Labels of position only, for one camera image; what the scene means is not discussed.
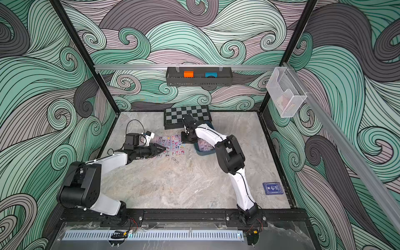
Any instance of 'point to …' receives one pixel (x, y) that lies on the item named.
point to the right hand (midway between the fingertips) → (186, 140)
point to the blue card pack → (273, 188)
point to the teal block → (208, 74)
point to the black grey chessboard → (173, 116)
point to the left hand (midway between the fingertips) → (164, 148)
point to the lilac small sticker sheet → (170, 142)
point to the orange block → (188, 74)
